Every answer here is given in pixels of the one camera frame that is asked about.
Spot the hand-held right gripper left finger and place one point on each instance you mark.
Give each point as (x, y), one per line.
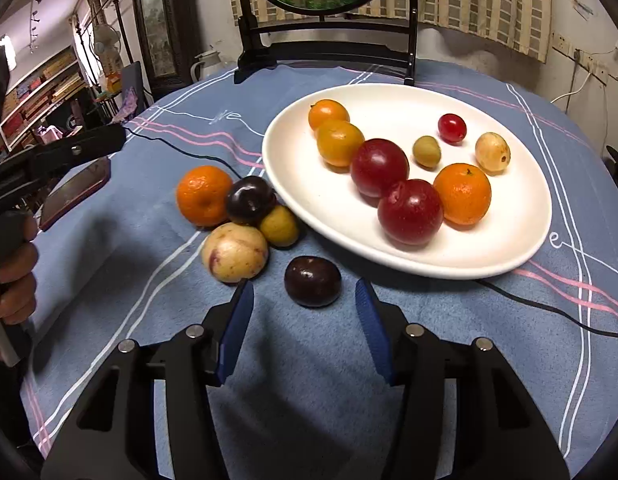
(234, 335)

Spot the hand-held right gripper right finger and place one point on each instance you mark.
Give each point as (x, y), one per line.
(375, 335)

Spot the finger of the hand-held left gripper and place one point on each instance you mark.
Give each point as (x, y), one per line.
(84, 144)

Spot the dark purple plum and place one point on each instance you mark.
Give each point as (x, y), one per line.
(250, 200)
(312, 281)

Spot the red plum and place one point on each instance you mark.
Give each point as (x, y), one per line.
(379, 165)
(410, 212)

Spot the white oval plate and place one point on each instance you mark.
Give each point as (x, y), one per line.
(314, 200)

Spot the bright orange mandarin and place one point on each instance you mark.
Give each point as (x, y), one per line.
(201, 195)
(462, 194)

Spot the small green fruit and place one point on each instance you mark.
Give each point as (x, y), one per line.
(427, 152)

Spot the yellow-orange mandarin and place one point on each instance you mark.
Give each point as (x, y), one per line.
(340, 143)
(329, 112)

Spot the small pale yellow fruit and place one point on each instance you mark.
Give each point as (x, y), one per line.
(492, 153)

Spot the small red round fruit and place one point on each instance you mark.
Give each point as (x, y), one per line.
(451, 128)

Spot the person's left hand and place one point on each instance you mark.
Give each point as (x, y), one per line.
(20, 285)

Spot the purple cloth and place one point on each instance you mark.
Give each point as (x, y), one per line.
(125, 107)

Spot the bookshelf with books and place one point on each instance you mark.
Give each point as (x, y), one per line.
(39, 95)

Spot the pale yellow striped melon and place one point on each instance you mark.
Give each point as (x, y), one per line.
(234, 253)

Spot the dark chair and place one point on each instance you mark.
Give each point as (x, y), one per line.
(136, 80)

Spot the blue striped tablecloth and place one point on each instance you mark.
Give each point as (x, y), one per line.
(289, 410)

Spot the white standing fan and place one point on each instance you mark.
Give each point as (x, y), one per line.
(105, 42)

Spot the yellow-green fruit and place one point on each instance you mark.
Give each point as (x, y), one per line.
(280, 227)

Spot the ceiling track lights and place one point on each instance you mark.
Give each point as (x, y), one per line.
(34, 25)

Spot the dark wooden coat stand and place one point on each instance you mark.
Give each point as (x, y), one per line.
(115, 15)

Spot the white jug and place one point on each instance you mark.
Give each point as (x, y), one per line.
(206, 67)

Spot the dark wooden framed panel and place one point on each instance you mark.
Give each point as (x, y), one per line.
(159, 20)

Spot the beige checked curtain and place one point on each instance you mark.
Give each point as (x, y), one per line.
(489, 5)

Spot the white wall sockets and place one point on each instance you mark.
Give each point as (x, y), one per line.
(584, 57)

